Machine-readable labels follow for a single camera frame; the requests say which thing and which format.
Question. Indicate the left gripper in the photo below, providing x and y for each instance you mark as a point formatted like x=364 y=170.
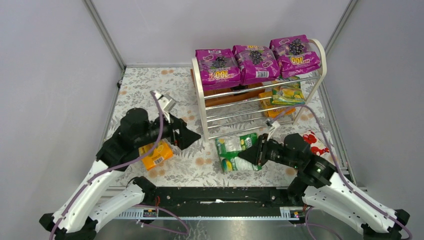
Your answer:
x=178 y=131

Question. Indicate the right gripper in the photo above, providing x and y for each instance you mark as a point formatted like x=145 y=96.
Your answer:
x=261 y=151

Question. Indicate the green candy bag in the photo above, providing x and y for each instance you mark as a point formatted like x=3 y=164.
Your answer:
x=228 y=149

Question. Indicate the purple candy bag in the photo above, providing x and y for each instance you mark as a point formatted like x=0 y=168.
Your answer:
x=257 y=64
x=218 y=69
x=294 y=55

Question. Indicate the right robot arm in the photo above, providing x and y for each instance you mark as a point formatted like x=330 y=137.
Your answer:
x=318 y=184

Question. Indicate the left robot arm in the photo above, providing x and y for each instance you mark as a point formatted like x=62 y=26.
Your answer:
x=82 y=217

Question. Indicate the orange mango candy bag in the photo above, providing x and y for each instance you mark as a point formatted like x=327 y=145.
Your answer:
x=161 y=153

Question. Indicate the orange bag under shelf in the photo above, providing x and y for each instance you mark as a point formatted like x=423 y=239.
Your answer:
x=275 y=111

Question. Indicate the white metal shelf rack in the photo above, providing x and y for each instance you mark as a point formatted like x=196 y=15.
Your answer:
x=247 y=115

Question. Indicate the green yellow bag on shelf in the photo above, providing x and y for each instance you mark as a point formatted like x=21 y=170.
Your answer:
x=287 y=94

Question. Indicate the red white floral bag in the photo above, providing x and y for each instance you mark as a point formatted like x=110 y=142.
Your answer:
x=317 y=147

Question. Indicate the rolled dark orange sock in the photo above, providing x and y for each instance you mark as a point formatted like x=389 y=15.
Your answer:
x=238 y=88

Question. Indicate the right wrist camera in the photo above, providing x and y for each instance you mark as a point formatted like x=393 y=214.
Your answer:
x=272 y=126

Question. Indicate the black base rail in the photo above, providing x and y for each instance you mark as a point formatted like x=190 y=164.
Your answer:
x=244 y=202

